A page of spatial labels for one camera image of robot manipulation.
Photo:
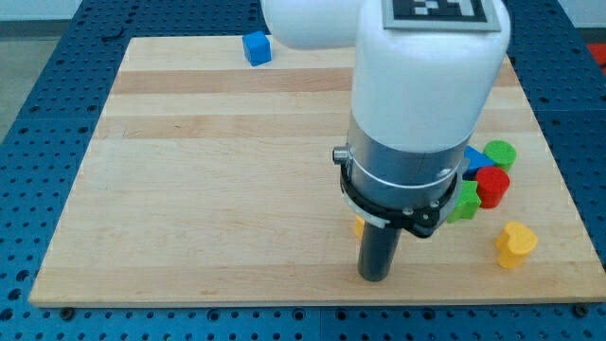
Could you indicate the yellow heart block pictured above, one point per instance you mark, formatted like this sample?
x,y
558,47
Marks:
x,y
515,243

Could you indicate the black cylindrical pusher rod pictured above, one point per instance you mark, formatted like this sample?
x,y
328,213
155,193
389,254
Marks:
x,y
377,250

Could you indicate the red object at right edge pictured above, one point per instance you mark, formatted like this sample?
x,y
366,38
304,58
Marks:
x,y
598,51

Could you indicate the green star block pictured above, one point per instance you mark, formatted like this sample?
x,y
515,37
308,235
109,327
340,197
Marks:
x,y
467,204

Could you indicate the blue cube block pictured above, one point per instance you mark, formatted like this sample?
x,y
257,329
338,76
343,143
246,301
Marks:
x,y
257,48

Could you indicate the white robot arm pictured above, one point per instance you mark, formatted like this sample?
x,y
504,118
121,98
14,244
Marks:
x,y
422,74

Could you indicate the blue triangle block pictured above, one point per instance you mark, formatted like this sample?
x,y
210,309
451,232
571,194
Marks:
x,y
477,161

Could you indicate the wooden board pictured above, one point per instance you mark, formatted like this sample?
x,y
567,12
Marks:
x,y
209,183

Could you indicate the yellow hexagon block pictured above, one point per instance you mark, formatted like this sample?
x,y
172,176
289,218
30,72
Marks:
x,y
359,227

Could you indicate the red cylinder block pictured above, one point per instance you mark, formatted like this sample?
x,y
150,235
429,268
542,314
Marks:
x,y
492,185

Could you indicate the green cylinder block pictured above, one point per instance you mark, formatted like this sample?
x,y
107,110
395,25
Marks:
x,y
502,153

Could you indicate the black white fiducial marker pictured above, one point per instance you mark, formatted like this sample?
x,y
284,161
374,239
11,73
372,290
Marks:
x,y
441,15

